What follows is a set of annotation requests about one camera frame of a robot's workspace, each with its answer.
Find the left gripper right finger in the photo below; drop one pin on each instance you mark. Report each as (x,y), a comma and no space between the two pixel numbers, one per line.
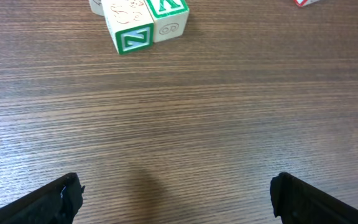
(297,202)

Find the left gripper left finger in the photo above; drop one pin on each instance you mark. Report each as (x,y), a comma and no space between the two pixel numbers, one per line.
(57,202)

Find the green N letter block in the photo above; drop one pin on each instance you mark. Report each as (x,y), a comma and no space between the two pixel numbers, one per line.
(96,7)

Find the white block green N side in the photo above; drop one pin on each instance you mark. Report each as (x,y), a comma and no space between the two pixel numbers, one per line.
(129,23)

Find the green V letter block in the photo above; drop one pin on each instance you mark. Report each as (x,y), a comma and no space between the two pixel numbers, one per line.
(170,17)

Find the white block red trim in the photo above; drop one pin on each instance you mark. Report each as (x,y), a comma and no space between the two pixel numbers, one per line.
(303,3)

